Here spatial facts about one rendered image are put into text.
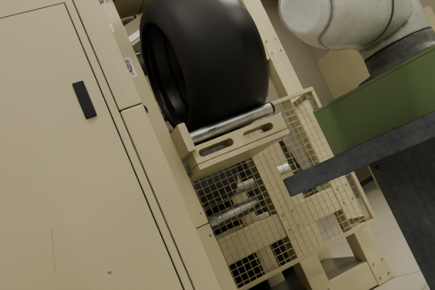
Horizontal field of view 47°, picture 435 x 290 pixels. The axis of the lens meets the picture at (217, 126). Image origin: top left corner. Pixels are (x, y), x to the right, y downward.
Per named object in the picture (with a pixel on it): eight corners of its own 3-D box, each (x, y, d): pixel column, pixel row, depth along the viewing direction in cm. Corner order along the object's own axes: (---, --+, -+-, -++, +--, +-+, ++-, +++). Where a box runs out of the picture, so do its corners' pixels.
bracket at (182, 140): (188, 152, 161) (177, 124, 162) (165, 175, 197) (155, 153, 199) (198, 148, 162) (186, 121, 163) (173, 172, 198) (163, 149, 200)
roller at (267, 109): (189, 145, 165) (184, 132, 166) (186, 148, 169) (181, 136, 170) (277, 111, 178) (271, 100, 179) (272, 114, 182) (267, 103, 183)
